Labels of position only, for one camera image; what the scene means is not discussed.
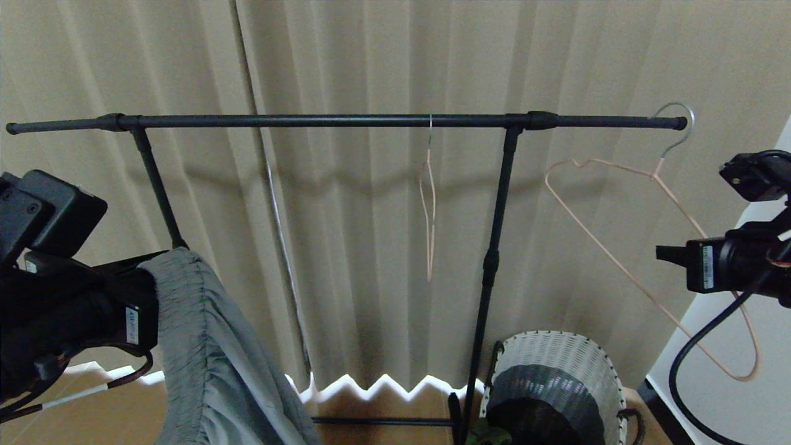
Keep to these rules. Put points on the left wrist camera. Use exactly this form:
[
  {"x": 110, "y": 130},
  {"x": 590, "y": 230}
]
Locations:
[{"x": 55, "y": 210}]

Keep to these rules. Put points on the pink clothes hanger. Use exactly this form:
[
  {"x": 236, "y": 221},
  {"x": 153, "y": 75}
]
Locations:
[
  {"x": 430, "y": 136},
  {"x": 618, "y": 259}
]

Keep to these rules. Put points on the black clothes rack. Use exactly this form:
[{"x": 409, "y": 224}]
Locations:
[{"x": 309, "y": 121}]

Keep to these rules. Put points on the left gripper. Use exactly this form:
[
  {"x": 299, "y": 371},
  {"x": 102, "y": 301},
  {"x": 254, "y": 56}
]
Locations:
[{"x": 133, "y": 290}]

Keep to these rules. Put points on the white laundry basket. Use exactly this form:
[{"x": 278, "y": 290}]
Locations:
[{"x": 556, "y": 349}]

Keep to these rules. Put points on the pale grey shorts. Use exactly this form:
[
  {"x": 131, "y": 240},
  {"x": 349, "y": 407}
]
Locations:
[{"x": 216, "y": 371}]

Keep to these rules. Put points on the dark green garment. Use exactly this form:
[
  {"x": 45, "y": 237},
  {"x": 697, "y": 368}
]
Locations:
[{"x": 488, "y": 436}]

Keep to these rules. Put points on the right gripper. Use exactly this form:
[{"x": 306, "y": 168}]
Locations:
[{"x": 741, "y": 266}]

